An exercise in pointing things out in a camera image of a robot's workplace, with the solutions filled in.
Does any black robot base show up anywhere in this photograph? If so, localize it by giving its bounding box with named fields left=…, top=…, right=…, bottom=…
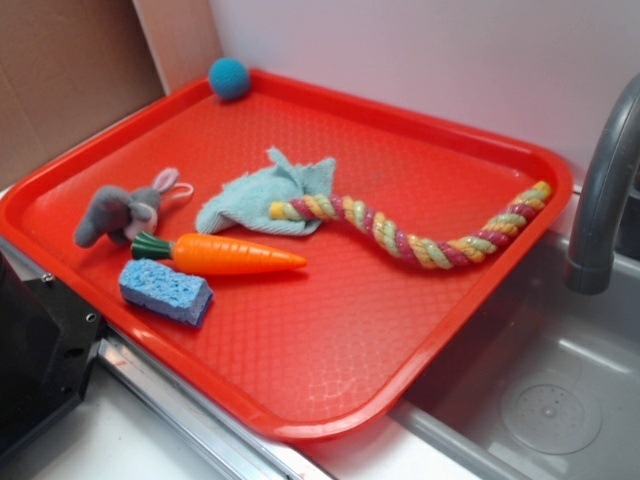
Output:
left=1, top=256, right=104, bottom=462

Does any light blue cloth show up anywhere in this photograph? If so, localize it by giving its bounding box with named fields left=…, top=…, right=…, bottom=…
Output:
left=195, top=147, right=336, bottom=236

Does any red plastic tray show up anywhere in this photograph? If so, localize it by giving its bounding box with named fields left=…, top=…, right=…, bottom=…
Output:
left=1, top=71, right=573, bottom=443

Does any orange plastic carrot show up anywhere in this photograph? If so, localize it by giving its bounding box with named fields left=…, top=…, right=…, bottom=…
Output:
left=130, top=232, right=307, bottom=276

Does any blue sponge block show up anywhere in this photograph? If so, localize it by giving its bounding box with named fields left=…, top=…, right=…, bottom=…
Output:
left=118, top=259, right=214, bottom=328

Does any blue ball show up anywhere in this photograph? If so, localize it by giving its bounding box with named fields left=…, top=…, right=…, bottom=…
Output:
left=208, top=57, right=251, bottom=101

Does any grey plush bunny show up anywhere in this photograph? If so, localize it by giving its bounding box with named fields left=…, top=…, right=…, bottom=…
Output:
left=74, top=168, right=194, bottom=248

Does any grey sink basin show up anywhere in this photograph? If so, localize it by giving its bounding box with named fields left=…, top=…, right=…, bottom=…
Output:
left=391, top=234, right=639, bottom=479

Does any grey faucet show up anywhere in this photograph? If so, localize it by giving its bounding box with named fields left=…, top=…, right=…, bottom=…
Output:
left=565, top=76, right=639, bottom=295

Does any brown cardboard panel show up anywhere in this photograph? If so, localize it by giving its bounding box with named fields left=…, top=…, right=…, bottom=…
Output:
left=1, top=1, right=221, bottom=187

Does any multicolored twisted rope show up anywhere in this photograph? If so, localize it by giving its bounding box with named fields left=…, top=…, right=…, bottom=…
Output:
left=268, top=180, right=553, bottom=270

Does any silver metal rail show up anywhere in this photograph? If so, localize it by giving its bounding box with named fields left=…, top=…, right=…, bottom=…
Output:
left=98, top=337, right=307, bottom=479

